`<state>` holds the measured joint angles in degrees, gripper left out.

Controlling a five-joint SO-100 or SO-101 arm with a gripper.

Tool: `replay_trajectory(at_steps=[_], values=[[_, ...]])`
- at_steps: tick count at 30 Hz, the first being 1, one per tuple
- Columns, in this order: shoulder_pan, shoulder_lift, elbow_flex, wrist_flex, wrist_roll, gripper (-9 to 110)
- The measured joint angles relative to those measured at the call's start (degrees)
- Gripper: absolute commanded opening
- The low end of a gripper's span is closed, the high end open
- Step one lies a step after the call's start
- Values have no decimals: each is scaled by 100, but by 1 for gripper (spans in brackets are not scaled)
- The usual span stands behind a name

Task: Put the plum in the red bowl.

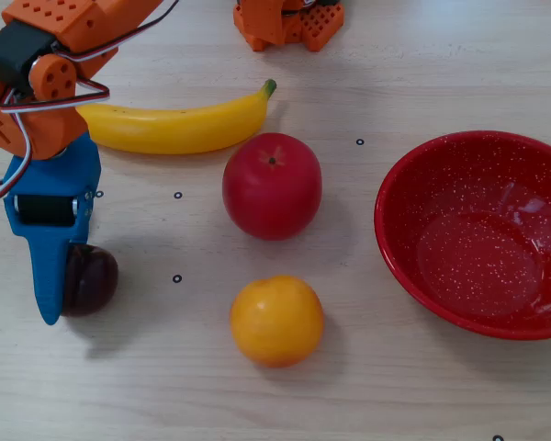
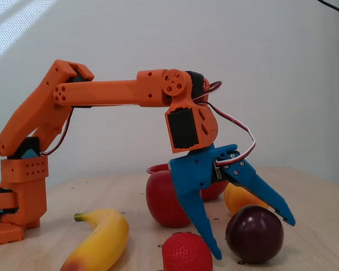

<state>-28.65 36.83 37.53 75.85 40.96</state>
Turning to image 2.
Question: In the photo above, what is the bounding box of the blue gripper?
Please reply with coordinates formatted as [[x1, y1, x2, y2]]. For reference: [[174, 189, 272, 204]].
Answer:
[[168, 143, 297, 261]]

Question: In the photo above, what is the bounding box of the dark purple plum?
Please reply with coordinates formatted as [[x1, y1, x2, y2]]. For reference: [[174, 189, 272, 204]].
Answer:
[[225, 204, 285, 264]]

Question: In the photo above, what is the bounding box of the orange robot base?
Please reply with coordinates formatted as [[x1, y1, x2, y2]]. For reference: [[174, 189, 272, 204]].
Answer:
[[0, 179, 25, 247]]

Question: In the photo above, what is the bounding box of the red bowl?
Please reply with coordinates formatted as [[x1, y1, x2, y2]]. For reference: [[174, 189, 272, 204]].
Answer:
[[146, 163, 230, 203]]

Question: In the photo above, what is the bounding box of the orange fruit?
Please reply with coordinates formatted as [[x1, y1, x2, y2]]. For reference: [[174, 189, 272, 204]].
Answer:
[[224, 182, 270, 217]]

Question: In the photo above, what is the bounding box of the red strawberry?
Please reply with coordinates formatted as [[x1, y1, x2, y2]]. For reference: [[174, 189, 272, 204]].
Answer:
[[162, 231, 214, 271]]

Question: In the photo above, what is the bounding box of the red apple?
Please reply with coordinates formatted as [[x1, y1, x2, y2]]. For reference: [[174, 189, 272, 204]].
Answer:
[[145, 170, 192, 229]]

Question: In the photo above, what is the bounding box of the yellow banana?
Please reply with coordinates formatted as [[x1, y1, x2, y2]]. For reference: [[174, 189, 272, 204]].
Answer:
[[59, 208, 130, 271]]

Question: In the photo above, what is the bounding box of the red white black servo cable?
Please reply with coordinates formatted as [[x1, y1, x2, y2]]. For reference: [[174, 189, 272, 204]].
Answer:
[[192, 81, 257, 167]]

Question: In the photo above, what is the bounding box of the black red arm cable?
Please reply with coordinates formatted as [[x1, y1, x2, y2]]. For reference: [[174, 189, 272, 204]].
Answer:
[[39, 106, 75, 156]]

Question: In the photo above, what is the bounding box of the black hanging cable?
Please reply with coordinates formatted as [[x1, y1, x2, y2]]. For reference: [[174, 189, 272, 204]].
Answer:
[[318, 0, 339, 19]]

